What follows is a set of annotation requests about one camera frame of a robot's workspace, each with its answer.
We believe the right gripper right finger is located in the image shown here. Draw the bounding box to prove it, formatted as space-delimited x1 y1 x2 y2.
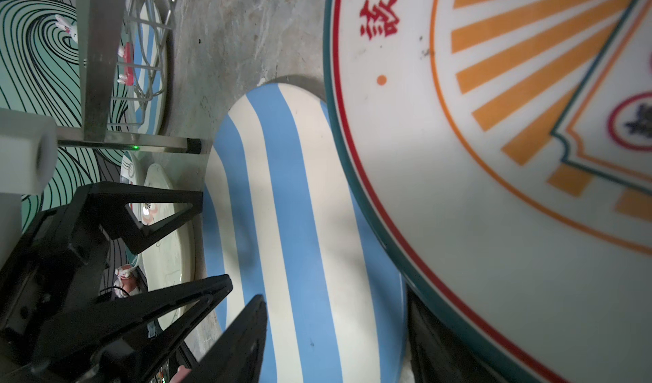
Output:
181 295 268 383

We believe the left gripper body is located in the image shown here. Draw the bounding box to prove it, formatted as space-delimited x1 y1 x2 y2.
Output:
1 189 127 363

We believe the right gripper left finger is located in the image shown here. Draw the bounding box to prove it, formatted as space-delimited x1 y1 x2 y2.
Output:
30 274 233 382

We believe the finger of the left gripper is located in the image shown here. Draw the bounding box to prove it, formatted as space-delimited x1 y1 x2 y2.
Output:
91 182 203 255

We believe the blue striped plate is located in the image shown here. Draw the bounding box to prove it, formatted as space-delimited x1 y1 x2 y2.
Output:
202 84 407 382
117 0 167 134

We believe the orange sunburst plate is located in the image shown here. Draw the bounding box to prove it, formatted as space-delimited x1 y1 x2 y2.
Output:
324 0 651 382

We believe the cream plate floral drawing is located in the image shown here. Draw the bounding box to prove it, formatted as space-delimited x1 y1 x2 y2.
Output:
132 202 195 291

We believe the steel wire dish rack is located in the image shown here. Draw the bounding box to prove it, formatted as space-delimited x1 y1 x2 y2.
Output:
57 0 205 155

